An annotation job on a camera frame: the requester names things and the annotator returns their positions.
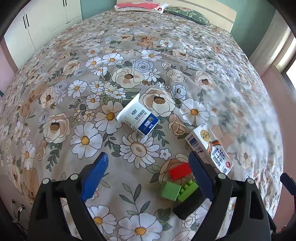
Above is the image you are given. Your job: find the beige curtain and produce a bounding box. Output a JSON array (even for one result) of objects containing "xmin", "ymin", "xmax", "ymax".
[{"xmin": 249, "ymin": 11, "xmax": 295, "ymax": 76}]

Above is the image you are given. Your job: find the white blue yogurt cup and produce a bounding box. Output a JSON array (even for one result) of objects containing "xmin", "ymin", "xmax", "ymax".
[{"xmin": 116, "ymin": 93, "xmax": 159, "ymax": 137}]

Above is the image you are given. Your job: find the green floral pillow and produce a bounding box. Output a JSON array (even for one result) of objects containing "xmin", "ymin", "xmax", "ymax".
[{"xmin": 165, "ymin": 6, "xmax": 210, "ymax": 25}]

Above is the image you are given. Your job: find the green studded toy brick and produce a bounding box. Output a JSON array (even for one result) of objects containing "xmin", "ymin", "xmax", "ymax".
[{"xmin": 177, "ymin": 179, "xmax": 199, "ymax": 202}]

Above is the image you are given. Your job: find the beige wooden headboard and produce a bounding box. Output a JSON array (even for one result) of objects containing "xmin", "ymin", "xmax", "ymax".
[{"xmin": 116, "ymin": 0, "xmax": 237, "ymax": 32}]

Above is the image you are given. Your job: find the window with dark frame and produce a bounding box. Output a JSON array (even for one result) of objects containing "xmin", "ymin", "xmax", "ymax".
[{"xmin": 275, "ymin": 36, "xmax": 295, "ymax": 96}]

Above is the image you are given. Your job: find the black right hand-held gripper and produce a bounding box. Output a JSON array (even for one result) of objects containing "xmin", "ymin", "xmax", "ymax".
[{"xmin": 280, "ymin": 173, "xmax": 296, "ymax": 196}]

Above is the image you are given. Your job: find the white red milk carton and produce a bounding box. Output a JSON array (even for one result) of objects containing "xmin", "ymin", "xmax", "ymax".
[{"xmin": 185, "ymin": 123, "xmax": 233, "ymax": 176}]

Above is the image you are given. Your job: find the red toy brick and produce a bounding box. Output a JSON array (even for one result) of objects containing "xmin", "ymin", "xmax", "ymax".
[{"xmin": 169, "ymin": 163, "xmax": 192, "ymax": 181}]

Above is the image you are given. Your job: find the pink white pillow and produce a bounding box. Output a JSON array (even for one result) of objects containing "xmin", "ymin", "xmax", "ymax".
[{"xmin": 114, "ymin": 1, "xmax": 169, "ymax": 14}]

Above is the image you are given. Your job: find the black cylinder roller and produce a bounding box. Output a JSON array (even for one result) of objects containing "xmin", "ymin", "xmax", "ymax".
[{"xmin": 173, "ymin": 188, "xmax": 205, "ymax": 220}]

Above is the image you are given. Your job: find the white wardrobe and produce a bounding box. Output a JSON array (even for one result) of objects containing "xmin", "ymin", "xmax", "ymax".
[{"xmin": 4, "ymin": 0, "xmax": 82, "ymax": 69}]

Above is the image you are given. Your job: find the floral bed quilt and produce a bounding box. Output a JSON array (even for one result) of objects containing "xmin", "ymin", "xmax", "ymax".
[{"xmin": 1, "ymin": 10, "xmax": 283, "ymax": 240}]

